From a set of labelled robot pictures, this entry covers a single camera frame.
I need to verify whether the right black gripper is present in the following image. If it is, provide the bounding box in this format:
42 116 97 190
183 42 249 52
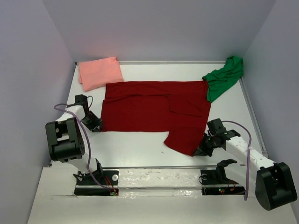
192 133 220 157

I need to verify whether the red t shirt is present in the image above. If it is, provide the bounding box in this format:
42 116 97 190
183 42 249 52
101 81 211 156

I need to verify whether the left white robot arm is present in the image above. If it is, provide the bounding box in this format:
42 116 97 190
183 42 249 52
45 104 104 187

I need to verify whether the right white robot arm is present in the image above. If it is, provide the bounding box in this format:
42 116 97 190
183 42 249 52
195 130 298 210

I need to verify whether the folded pink t shirt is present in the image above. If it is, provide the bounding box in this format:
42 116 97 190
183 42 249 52
78 57 123 91

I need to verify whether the green t shirt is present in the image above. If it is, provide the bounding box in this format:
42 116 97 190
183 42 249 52
202 56 244 103

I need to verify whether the white front cover board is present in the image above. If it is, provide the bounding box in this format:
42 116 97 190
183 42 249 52
28 168 296 224

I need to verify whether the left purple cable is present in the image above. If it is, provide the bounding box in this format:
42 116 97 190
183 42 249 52
53 104 117 194

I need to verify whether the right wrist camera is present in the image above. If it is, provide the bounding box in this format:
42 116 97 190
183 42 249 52
207 118 227 136

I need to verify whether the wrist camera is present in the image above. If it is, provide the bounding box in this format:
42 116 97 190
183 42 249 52
207 118 227 136
74 94 88 105

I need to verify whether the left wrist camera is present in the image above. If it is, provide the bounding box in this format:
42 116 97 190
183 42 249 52
74 94 88 105

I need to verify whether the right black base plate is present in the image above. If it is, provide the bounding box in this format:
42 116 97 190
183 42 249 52
199 169 245 196

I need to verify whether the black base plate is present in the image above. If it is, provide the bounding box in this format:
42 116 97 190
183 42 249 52
73 169 119 196
199 169 245 196

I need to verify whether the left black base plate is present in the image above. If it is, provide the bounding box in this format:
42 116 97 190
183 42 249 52
73 169 119 196

